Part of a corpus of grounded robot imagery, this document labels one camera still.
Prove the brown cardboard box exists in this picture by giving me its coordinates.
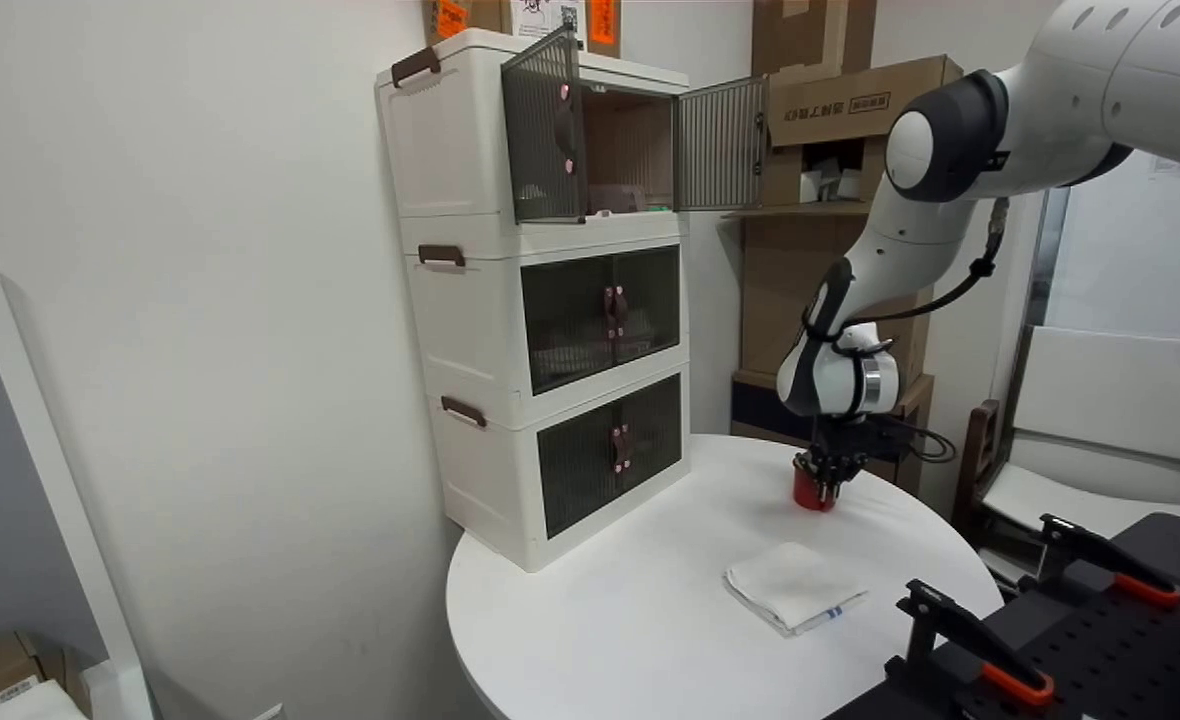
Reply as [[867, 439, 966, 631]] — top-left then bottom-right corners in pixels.
[[767, 58, 961, 147]]

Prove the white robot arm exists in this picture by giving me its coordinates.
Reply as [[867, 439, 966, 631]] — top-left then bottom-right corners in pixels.
[[778, 0, 1180, 489]]

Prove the white partition panel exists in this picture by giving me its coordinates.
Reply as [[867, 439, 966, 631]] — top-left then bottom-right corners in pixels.
[[0, 279, 155, 720]]

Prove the white folded cloth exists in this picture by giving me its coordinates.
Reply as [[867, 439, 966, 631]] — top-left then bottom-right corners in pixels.
[[723, 545, 867, 638]]

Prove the white three-tier cabinet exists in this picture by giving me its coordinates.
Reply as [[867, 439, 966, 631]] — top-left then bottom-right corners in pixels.
[[376, 30, 766, 567]]

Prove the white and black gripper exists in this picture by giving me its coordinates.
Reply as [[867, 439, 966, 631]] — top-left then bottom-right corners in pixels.
[[793, 323, 899, 485]]

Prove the black clamp with orange handle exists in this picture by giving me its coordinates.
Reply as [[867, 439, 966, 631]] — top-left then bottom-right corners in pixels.
[[895, 581, 1057, 709]]

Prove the red cup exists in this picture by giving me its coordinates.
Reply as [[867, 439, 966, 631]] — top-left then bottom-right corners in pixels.
[[793, 466, 842, 512]]

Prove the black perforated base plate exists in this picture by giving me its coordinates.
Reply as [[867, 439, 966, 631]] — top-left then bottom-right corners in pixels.
[[827, 512, 1180, 720]]

